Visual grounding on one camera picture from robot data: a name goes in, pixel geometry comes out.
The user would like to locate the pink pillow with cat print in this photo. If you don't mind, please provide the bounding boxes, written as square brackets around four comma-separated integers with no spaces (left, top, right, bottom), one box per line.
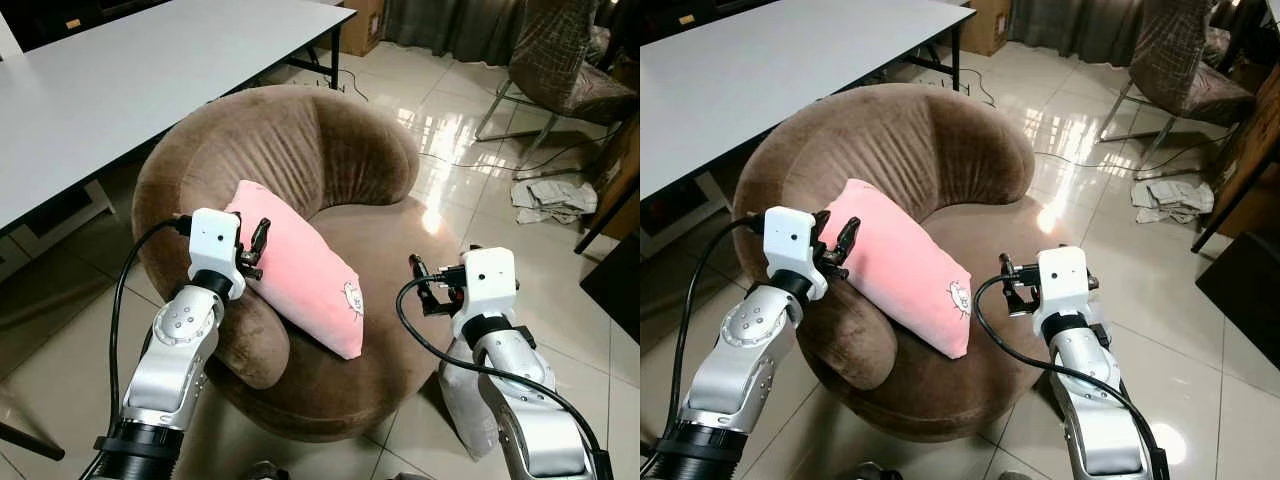
[822,178,973,360]
[222,180,365,361]

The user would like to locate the brown round velvet sofa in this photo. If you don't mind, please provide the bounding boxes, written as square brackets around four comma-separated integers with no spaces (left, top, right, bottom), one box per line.
[132,84,471,443]
[733,82,1076,443]

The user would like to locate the black floor mat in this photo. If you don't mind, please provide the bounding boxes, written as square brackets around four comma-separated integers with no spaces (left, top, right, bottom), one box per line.
[1195,230,1280,343]

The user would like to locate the crumpled white cloth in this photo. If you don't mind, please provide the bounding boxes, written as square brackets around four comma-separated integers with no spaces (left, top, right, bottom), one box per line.
[1130,178,1217,226]
[510,178,599,226]

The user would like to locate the white low shelf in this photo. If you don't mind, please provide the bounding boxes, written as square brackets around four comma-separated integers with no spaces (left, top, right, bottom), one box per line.
[640,170,737,263]
[0,180,117,283]

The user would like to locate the white table with black legs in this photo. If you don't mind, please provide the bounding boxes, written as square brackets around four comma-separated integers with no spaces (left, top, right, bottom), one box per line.
[640,0,977,201]
[0,0,358,236]

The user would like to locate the dark wooden table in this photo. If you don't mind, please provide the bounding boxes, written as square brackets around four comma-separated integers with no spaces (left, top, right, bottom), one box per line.
[574,110,641,256]
[1190,68,1280,256]

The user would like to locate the brown cardboard box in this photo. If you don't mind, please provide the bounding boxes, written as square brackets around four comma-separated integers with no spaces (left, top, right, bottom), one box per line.
[338,0,386,58]
[960,0,1012,58]

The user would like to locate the grey curtain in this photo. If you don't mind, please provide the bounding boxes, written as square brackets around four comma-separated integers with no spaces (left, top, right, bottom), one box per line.
[383,0,531,67]
[1008,0,1147,67]

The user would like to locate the plaid covered metal chair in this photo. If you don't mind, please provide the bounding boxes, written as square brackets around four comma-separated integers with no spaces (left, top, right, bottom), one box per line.
[475,0,641,153]
[1097,0,1259,167]

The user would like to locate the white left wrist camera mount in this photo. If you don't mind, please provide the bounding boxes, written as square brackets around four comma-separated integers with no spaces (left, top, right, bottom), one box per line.
[188,208,247,299]
[763,206,829,301]

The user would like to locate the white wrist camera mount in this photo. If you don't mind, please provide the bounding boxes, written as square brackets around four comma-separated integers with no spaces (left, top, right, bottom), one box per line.
[763,206,829,301]
[188,208,247,299]
[1033,245,1093,337]
[453,247,519,341]

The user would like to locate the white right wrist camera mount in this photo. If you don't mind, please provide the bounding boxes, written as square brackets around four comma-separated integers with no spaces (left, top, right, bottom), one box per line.
[1033,245,1093,337]
[453,247,519,341]

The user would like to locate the thin black floor cable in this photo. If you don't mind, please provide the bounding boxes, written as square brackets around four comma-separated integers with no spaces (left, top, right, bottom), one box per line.
[1035,130,1233,183]
[415,120,623,174]

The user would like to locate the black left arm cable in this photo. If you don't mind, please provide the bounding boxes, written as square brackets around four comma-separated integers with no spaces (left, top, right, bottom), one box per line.
[98,215,193,446]
[655,213,767,471]

